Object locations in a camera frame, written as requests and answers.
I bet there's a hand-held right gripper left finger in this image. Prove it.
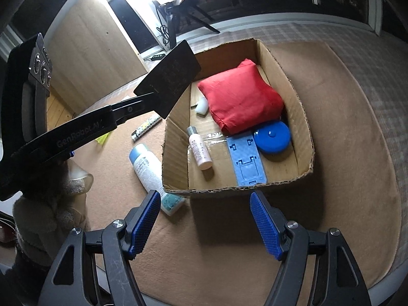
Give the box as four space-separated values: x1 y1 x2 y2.
40 190 161 306

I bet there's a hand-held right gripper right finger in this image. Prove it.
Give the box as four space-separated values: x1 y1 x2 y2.
249 191 372 306

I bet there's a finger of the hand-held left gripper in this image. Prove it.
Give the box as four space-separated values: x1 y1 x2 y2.
110 92 158 125

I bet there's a printed tissue packet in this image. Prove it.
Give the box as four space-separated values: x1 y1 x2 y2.
132 115 163 142

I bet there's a black card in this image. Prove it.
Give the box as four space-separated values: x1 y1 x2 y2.
133 40 202 120

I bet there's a white blue lotion tube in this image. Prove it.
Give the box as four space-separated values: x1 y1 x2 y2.
129 143 188 215

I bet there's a cardboard box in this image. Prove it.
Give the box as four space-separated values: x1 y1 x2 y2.
161 38 316 200

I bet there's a small white bottle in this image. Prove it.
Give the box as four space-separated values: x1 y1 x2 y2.
190 97 209 117

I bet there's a blue phone stand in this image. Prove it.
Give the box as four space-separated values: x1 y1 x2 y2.
226 134 267 186

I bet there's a small pink bottle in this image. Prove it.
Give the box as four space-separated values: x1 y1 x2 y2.
186 126 213 170

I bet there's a blue tape measure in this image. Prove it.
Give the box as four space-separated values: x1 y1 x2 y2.
254 122 290 154

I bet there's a red fabric pouch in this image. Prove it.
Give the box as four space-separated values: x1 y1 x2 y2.
198 58 285 135

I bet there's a pine wooden panel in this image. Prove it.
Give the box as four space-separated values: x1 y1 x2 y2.
46 91 77 131

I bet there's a large light wooden board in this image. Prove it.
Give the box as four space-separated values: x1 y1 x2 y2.
48 0 150 115

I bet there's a black tripod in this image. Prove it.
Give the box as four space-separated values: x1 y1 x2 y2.
153 0 220 50

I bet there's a black coiled cable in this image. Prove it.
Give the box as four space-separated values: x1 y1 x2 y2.
156 2 171 47

